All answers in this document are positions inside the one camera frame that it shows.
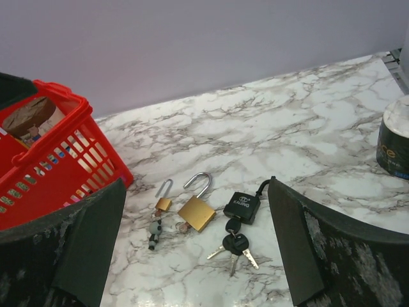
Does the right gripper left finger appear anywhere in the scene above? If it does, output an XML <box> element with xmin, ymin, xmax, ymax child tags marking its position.
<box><xmin>1</xmin><ymin>179</ymin><xmax>127</xmax><ymax>306</ymax></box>

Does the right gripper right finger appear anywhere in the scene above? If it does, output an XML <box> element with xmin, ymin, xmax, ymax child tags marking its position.
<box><xmin>268</xmin><ymin>177</ymin><xmax>408</xmax><ymax>306</ymax></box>

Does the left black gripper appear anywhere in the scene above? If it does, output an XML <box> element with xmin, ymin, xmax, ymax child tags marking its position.
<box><xmin>0</xmin><ymin>72</ymin><xmax>38</xmax><ymax>111</ymax></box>

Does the key ring with cow charm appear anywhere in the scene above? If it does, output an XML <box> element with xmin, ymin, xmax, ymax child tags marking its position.
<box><xmin>148</xmin><ymin>207</ymin><xmax>164</xmax><ymax>251</ymax></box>

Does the black-headed key bunch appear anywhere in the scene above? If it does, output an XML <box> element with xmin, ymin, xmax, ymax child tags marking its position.
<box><xmin>206</xmin><ymin>218</ymin><xmax>259</xmax><ymax>277</ymax></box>

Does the black padlock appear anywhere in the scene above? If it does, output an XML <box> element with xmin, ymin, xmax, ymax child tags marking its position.
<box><xmin>223</xmin><ymin>180</ymin><xmax>270</xmax><ymax>225</ymax></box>

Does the small brass padlock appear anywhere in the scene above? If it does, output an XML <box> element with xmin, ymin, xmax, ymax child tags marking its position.
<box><xmin>155</xmin><ymin>179</ymin><xmax>173</xmax><ymax>216</ymax></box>

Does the large brass padlock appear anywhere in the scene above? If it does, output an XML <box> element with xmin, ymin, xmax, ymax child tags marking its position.
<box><xmin>178</xmin><ymin>172</ymin><xmax>216</xmax><ymax>233</ymax></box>

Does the small silver key with ring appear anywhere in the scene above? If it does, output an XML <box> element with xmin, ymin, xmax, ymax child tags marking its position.
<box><xmin>175</xmin><ymin>222</ymin><xmax>191</xmax><ymax>233</ymax></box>

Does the brown-lid ice cream cup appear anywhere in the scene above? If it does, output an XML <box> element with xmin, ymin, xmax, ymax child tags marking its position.
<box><xmin>1</xmin><ymin>97</ymin><xmax>65</xmax><ymax>148</ymax></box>

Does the red plastic shopping basket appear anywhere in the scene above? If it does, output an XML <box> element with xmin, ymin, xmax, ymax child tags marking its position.
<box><xmin>1</xmin><ymin>80</ymin><xmax>134</xmax><ymax>230</ymax></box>

